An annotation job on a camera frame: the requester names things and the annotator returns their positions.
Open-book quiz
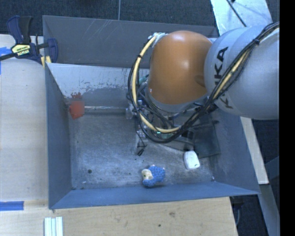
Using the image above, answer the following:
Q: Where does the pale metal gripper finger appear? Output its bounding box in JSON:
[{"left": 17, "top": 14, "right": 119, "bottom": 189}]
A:
[
  {"left": 84, "top": 109, "right": 127, "bottom": 115},
  {"left": 84, "top": 106, "right": 127, "bottom": 110}
]

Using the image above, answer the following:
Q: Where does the red block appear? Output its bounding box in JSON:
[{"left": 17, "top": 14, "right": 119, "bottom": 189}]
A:
[{"left": 68, "top": 100, "right": 86, "bottom": 120}]

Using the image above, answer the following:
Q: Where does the grey metal bin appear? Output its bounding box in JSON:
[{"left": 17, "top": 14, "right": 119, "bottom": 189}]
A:
[{"left": 42, "top": 15, "right": 262, "bottom": 210}]

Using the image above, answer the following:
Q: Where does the blue toy animal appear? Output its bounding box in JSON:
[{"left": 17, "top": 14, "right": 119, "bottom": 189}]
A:
[{"left": 141, "top": 164, "right": 166, "bottom": 188}]

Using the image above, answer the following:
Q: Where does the white rounded box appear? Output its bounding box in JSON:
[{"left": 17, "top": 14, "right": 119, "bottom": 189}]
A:
[{"left": 183, "top": 150, "right": 201, "bottom": 170}]

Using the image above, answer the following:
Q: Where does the dark green flat block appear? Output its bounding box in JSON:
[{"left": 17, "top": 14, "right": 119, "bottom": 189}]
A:
[{"left": 177, "top": 118, "right": 222, "bottom": 159}]

